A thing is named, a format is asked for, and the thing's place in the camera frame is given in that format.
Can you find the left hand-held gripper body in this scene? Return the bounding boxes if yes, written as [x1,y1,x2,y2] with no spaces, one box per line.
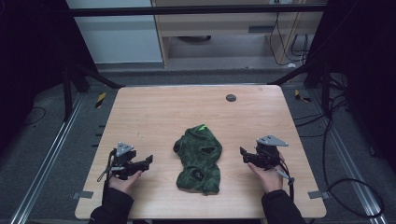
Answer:
[106,142,142,181]

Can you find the left hand-held gripper cable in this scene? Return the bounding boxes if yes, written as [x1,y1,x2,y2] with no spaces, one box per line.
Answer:
[96,148,117,200]

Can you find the light wooden desk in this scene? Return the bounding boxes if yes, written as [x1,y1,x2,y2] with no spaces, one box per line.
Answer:
[150,0,329,68]

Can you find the black cables under desk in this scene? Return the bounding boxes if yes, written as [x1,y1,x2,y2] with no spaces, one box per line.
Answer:
[268,11,310,67]

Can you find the dark green camouflage cloth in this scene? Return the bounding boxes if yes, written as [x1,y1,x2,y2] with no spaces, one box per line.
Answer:
[173,123,223,196]

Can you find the white cabinet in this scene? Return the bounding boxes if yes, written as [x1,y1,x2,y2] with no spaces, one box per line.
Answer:
[65,0,163,65]

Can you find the silver metal floor rail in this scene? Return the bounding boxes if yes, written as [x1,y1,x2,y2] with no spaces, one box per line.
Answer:
[307,89,389,224]
[8,92,88,224]

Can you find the grey table bracket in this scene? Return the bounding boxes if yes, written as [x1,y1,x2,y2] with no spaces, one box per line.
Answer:
[306,189,331,201]
[71,189,94,201]

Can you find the yellow black striped tape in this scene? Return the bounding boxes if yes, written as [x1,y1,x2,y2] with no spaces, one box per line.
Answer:
[94,91,107,109]
[293,89,313,104]

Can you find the person's right hand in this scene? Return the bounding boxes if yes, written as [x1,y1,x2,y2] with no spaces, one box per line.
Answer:
[247,151,286,194]

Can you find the person's left hand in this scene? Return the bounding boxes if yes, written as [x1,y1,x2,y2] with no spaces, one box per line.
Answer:
[107,169,144,196]

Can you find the black horizontal frame bar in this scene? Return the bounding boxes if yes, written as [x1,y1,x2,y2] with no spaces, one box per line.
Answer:
[65,4,327,19]

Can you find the long black floor cable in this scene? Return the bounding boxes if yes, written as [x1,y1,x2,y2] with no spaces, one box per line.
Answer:
[293,92,386,219]

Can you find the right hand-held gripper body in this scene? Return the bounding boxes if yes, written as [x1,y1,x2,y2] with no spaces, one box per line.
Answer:
[254,133,290,172]

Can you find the black metal stand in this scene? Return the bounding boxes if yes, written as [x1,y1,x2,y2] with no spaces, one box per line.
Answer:
[266,57,332,118]
[61,58,126,123]

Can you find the right hand-held gripper cable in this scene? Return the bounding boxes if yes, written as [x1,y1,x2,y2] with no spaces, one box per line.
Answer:
[273,157,296,203]

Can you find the hand-held gripper cable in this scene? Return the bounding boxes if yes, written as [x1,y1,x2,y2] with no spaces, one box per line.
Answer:
[96,148,117,200]
[273,157,296,203]

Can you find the black curtain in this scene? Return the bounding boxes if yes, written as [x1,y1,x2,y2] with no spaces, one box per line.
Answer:
[0,0,97,153]
[304,0,396,175]

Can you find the thin black floor cable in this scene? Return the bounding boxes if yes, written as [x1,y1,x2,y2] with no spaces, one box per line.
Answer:
[21,105,48,127]

